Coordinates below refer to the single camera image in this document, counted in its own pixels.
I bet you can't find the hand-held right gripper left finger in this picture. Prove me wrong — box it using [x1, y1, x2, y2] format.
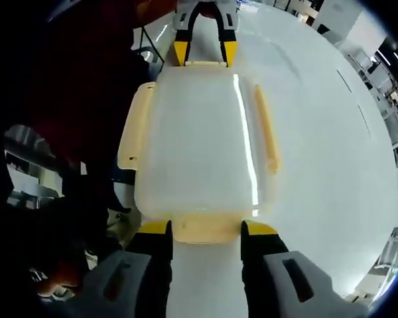
[81, 219, 174, 318]

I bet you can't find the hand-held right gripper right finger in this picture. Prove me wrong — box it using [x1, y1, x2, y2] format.
[240, 219, 350, 318]

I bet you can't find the clear lid with yellow latches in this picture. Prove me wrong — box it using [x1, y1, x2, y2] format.
[117, 59, 283, 246]

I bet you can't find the clear storage box lid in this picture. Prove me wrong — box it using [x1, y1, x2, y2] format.
[134, 64, 279, 221]

